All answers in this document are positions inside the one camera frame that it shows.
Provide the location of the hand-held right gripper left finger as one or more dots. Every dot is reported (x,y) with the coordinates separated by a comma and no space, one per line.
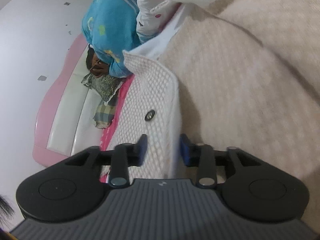
(143,151)

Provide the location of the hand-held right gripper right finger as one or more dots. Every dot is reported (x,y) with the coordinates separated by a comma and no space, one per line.
(185,152)

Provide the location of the beige houndstooth coat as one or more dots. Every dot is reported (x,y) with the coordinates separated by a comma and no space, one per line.
(225,80)

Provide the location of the pink floral bed blanket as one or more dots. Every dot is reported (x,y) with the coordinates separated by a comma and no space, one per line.
(110,135)

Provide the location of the plaid pillow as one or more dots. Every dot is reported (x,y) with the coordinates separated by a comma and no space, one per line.
(103,112)

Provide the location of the green leaf-print pillow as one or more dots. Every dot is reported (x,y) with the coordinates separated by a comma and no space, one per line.
(105,85)

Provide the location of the pink and white headboard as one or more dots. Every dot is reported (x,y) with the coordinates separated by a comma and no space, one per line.
(65,120)

